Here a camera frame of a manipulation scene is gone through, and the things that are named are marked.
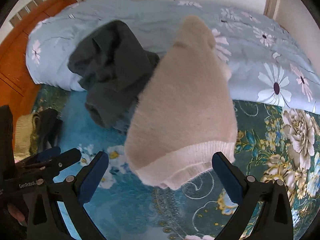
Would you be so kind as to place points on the person's left hand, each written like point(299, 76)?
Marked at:
point(15, 214)

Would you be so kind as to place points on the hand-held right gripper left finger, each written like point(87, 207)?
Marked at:
point(93, 177)

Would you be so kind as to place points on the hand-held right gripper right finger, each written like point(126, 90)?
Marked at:
point(226, 177)

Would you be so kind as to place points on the black cloth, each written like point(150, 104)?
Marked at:
point(48, 127)

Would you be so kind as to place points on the green floral blanket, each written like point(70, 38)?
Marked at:
point(140, 212)

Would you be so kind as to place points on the dark grey garment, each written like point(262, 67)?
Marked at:
point(110, 62)

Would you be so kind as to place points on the pink fuzzy sweater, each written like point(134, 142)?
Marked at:
point(185, 100)

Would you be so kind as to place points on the light blue floral duvet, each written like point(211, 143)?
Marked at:
point(160, 22)

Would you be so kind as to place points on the yellow-green cloth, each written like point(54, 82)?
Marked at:
point(23, 135)

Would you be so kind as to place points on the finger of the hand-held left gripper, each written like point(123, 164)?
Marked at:
point(66, 158)
point(48, 153)

